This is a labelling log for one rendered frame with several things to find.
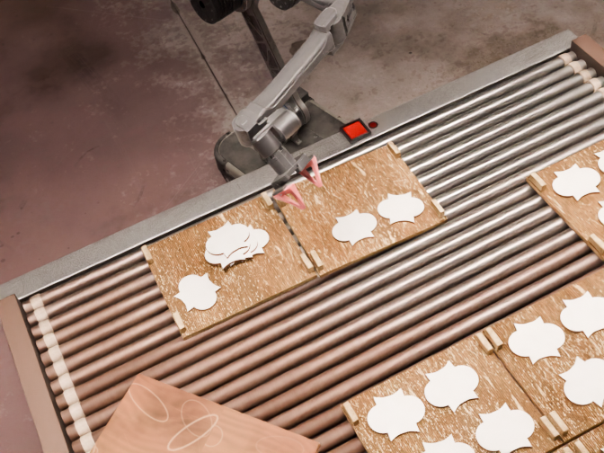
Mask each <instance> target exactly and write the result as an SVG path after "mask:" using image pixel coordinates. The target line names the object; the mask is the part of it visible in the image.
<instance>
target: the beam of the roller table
mask: <svg viewBox="0 0 604 453"><path fill-rule="evenodd" d="M576 38H578V37H577V36H576V35H575V34H573V33H572V32H571V31H570V30H566V31H562V32H560V33H558V34H556V35H554V36H552V37H550V38H548V39H545V40H542V41H540V42H538V43H536V44H534V45H532V46H530V47H527V48H525V49H523V50H520V51H518V52H516V53H514V54H512V55H509V56H508V57H506V58H502V59H500V60H498V61H496V62H494V63H492V64H490V65H488V66H486V67H482V68H480V69H478V70H476V71H474V72H472V73H470V74H468V75H464V76H462V77H460V78H459V79H456V80H454V81H452V82H450V83H448V84H444V85H443V86H441V87H438V88H436V89H434V90H432V91H430V92H427V93H425V94H423V95H420V96H418V97H416V98H414V99H412V100H410V101H408V102H405V103H403V104H400V105H398V106H396V107H394V108H392V109H390V110H388V111H385V112H382V113H380V114H378V115H377V116H374V117H372V118H370V119H368V120H364V121H363V122H364V123H365V125H366V126H367V127H368V128H369V130H370V131H371V136H369V137H367V138H364V139H362V140H360V141H358V142H356V143H354V144H351V143H350V142H349V141H348V140H347V138H346V137H345V136H344V135H343V134H342V133H341V132H338V133H336V134H334V135H332V136H330V137H328V138H325V139H323V140H321V141H318V142H316V143H314V144H313V145H310V146H308V147H305V148H303V149H300V150H298V151H297V152H295V153H292V154H291V155H292V156H293V157H294V158H295V157H297V156H298V155H301V154H302V153H305V154H306V155H307V156H310V155H314V156H315V158H316V161H317V166H321V165H323V164H326V163H328V162H331V161H332V160H334V159H336V158H338V157H340V156H343V155H346V154H348V153H350V152H352V151H354V150H356V149H358V148H360V147H364V146H365V145H367V144H369V143H371V142H374V141H376V140H378V139H380V138H383V137H385V136H387V135H389V134H391V133H393V132H396V131H398V130H399V129H402V128H405V127H407V126H409V125H411V124H413V123H415V122H417V121H419V120H422V119H424V118H427V117H429V116H431V115H432V114H434V113H437V112H439V111H442V110H444V109H446V108H448V107H450V106H452V105H454V104H456V103H459V102H462V101H464V100H465V99H468V98H470V97H472V96H474V95H476V94H478V93H481V92H483V91H485V90H487V89H490V88H492V87H494V86H496V85H498V84H501V83H503V82H505V81H507V80H509V79H512V78H513V77H515V76H518V75H521V74H523V73H525V72H527V71H529V70H530V69H533V68H535V67H538V66H540V65H543V64H545V63H546V62H548V61H550V60H553V59H555V58H557V57H558V56H560V55H562V54H564V53H568V52H570V48H571V43H572V40H574V39H576ZM371 121H375V122H377V124H378V126H377V127H376V128H374V129H371V128H370V127H369V123H370V122H371ZM276 176H277V173H276V172H275V171H274V170H273V169H272V168H271V166H270V165H269V164H267V165H265V166H263V167H261V168H259V169H256V170H254V171H252V172H250V173H247V174H245V175H243V176H241V177H239V178H236V179H234V180H233V181H231V182H227V183H225V184H223V185H221V186H218V187H217V188H215V189H213V190H210V191H207V192H205V193H203V194H201V195H199V196H197V197H195V198H192V199H190V200H187V201H185V202H183V203H181V204H179V205H177V206H174V207H172V208H170V209H168V210H165V211H163V212H161V213H159V214H157V215H154V216H152V217H151V218H147V219H145V220H143V221H141V222H139V223H136V224H135V225H133V226H129V227H127V228H125V229H123V230H121V231H119V232H117V233H115V234H113V235H109V236H107V237H105V238H103V239H101V240H99V241H97V242H95V243H92V244H89V245H87V246H86V247H83V248H81V249H79V250H77V251H75V252H72V253H70V254H68V255H65V256H63V257H61V258H59V259H57V260H55V261H53V262H50V263H47V264H45V265H43V266H41V267H39V268H37V269H35V270H33V271H29V272H27V273H25V274H23V275H22V276H19V277H17V278H15V279H13V280H9V281H7V282H6V283H4V284H1V285H0V299H3V298H6V297H8V296H10V295H12V294H15V295H16V296H17V297H18V299H19V300H20V302H21V303H22V302H23V301H26V300H28V299H30V297H32V296H35V295H37V294H41V293H43V292H46V291H48V290H50V289H53V288H55V287H57V286H59V285H61V284H63V283H65V282H68V281H70V280H72V279H74V278H76V277H79V276H81V275H83V274H85V273H87V272H89V271H92V270H94V269H96V268H99V267H101V266H103V265H104V264H106V263H108V262H112V261H114V260H116V259H118V258H120V257H122V256H124V255H126V254H128V253H132V252H134V251H136V250H137V249H139V248H141V246H143V245H148V244H152V243H153V242H155V241H157V240H159V239H161V238H164V237H166V236H168V235H170V234H173V233H175V232H177V231H179V230H181V229H184V228H185V227H188V226H190V225H192V224H195V223H197V222H199V221H201V220H202V219H205V218H208V217H210V216H212V215H215V214H217V213H218V212H220V211H222V210H224V209H228V208H230V207H232V206H234V205H236V204H238V203H240V202H242V201H244V200H248V199H250V198H251V197H253V196H255V195H258V194H260V193H262V192H264V191H267V190H269V189H271V188H273V187H272V186H271V182H272V181H273V180H274V179H275V178H276Z"/></svg>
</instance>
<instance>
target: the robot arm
mask: <svg viewBox="0 0 604 453"><path fill-rule="evenodd" d="M300 1H302V2H304V3H306V4H309V5H311V6H313V7H314V8H316V9H318V10H320V11H322V12H321V13H320V15H319V16H318V17H317V18H316V19H315V21H314V26H315V28H314V29H313V30H312V31H311V33H310V35H309V37H308V38H307V40H306V41H305V43H304V44H303V45H302V46H301V48H300V49H299V50H298V51H297V52H296V54H295V55H294V56H293V57H292V58H291V59H290V61H289V62H288V63H287V64H286V65H285V66H284V67H283V68H282V69H281V70H280V72H279V73H278V74H277V75H276V76H275V77H274V79H273V80H272V81H271V82H270V83H269V85H268V86H267V87H266V88H265V89H264V90H263V91H262V93H261V94H260V95H259V96H258V97H257V98H256V99H254V100H253V101H252V102H250V103H249V104H248V105H247V106H246V108H245V109H244V108H243V109H242V110H240V112H239V113H238V114H237V115H236V116H235V118H234V119H233V121H232V127H233V129H234V131H235V133H236V135H237V138H238V140H239V142H240V144H241V145H242V146H244V147H250V148H251V149H253V150H255V151H258V152H259V153H260V155H261V156H262V157H263V158H265V161H266V162H267V163H268V164H269V165H270V166H271V168H272V169H273V170H274V171H275V172H276V173H277V176H276V178H275V179H274V180H273V181H272V182H271V186H272V187H273V188H274V190H275V192H274V193H273V194H272V196H273V197H274V198H275V199H277V200H282V201H284V202H287V203H289V204H291V205H293V206H295V207H297V208H299V209H302V210H303V209H305V208H306V205H305V203H304V201H303V200H302V198H301V196H300V194H299V192H298V189H297V187H296V185H295V184H294V183H292V184H290V185H289V186H287V184H286V182H287V181H288V180H289V178H290V176H291V175H292V174H293V173H294V172H295V171H296V173H300V174H301V175H303V176H304V177H305V178H307V179H308V180H309V181H310V182H311V183H313V184H314V185H315V186H317V187H318V188H320V187H321V186H323V184H322V181H321V177H320V174H319V171H318V166H317V161H316V158H315V156H314V155H310V156H307V155H306V154H305V153H302V154H301V155H298V156H297V157H295V158H294V157H293V156H292V155H291V154H290V153H289V151H288V150H287V149H286V148H285V147H284V146H283V145H282V144H281V143H280V142H279V140H281V141H284V142H285V141H286V140H287V139H288V138H290V137H291V136H292V135H293V134H294V133H295V132H296V131H297V130H298V129H299V128H300V127H301V126H302V124H301V121H300V119H299V118H298V116H297V115H296V114H295V113H294V112H292V111H290V110H285V109H284V108H281V107H282V106H283V105H284V104H285V103H286V101H287V100H288V99H289V98H290V96H291V95H292V94H293V93H294V92H295V91H296V90H297V89H298V88H299V87H300V85H301V84H302V83H303V82H304V81H305V79H306V78H307V77H308V76H309V74H310V73H311V72H312V71H313V70H314V69H315V67H316V66H317V65H318V64H319V62H320V61H321V60H322V59H323V58H324V57H325V56H326V55H329V56H333V55H334V54H335V53H336V51H337V50H338V49H339V48H340V47H341V45H342V44H343V43H344V41H345V39H346V37H347V36H348V34H349V32H350V30H351V26H352V25H353V22H354V20H355V18H356V15H357V12H356V9H355V4H354V1H353V0H300ZM310 166H311V167H312V169H313V171H314V174H315V177H316V180H315V179H314V178H313V177H312V176H311V175H310V174H309V172H308V171H307V170H306V169H307V168H308V167H310ZM288 193H291V194H292V195H293V196H294V197H295V199H296V200H297V201H298V203H299V204H298V203H297V202H295V201H294V200H292V199H291V198H289V197H287V196H286V194H288Z"/></svg>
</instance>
